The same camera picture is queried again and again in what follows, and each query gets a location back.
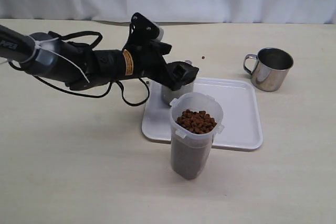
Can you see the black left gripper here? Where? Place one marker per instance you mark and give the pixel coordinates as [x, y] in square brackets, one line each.
[144, 58]

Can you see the steel mug with kibble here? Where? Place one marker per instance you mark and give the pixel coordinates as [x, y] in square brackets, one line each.
[270, 69]
[168, 95]

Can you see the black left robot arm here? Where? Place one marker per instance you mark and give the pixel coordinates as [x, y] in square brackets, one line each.
[73, 60]

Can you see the translucent plastic container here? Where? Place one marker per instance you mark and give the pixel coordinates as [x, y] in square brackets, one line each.
[195, 119]

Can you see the white plastic tray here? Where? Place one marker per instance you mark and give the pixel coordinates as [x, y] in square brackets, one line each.
[242, 127]

